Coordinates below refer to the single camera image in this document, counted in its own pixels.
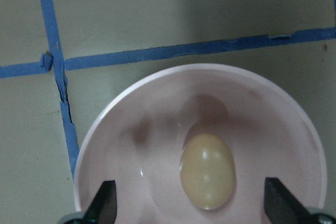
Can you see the pink bowl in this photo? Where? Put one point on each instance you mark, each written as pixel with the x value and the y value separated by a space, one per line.
pixel 138 140

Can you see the beige egg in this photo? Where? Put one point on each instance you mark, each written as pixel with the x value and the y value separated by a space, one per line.
pixel 207 171

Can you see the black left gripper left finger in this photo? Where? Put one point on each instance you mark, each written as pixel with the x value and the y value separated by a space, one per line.
pixel 103 208

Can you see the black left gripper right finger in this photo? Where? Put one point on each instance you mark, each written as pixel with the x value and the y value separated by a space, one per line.
pixel 281 206

